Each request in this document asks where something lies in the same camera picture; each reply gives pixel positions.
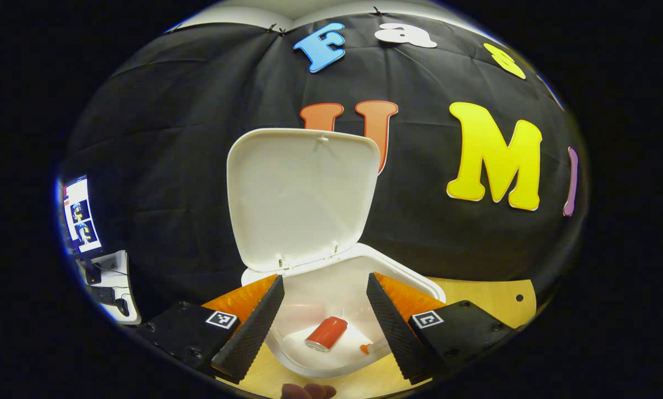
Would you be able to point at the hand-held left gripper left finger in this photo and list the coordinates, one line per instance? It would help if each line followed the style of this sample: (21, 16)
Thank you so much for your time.
(254, 332)

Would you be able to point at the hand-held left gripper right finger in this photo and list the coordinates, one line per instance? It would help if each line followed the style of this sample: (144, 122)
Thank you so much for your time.
(398, 332)

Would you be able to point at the red pop can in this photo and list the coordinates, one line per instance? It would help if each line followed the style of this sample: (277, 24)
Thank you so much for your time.
(327, 333)

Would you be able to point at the white desktop garbage bin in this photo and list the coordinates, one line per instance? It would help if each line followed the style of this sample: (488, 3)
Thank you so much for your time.
(298, 188)

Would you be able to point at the wooden desktop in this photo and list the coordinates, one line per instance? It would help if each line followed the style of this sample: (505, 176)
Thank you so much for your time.
(486, 296)

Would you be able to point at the black computer mouse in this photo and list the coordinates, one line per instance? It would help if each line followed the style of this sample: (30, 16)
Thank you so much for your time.
(122, 307)

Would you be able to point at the white side desk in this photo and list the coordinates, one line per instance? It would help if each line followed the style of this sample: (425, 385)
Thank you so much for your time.
(118, 266)

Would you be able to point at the black keyboard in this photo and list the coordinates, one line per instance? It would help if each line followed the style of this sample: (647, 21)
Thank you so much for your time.
(104, 295)

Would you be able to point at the computer monitor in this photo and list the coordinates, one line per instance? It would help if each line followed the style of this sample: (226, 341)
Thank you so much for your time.
(82, 216)

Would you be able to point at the black backdrop cloth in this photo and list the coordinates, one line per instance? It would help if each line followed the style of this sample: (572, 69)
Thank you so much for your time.
(171, 138)

